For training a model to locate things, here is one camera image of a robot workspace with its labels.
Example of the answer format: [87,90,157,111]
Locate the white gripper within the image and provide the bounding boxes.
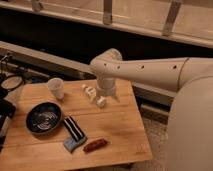
[82,77,116,108]

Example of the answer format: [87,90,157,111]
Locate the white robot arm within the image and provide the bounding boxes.
[90,48,213,171]

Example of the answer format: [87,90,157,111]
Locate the dark ceramic bowl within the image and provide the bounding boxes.
[26,102,62,134]

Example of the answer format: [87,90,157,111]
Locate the white plastic cup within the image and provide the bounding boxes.
[47,78,64,100]

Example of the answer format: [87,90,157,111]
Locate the brown sausage toy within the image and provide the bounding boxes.
[83,139,108,153]

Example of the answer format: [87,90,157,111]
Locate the black device at left edge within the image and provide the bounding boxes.
[0,99,16,151]

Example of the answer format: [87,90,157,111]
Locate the round mirror with dark frame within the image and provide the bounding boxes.
[1,75,24,91]

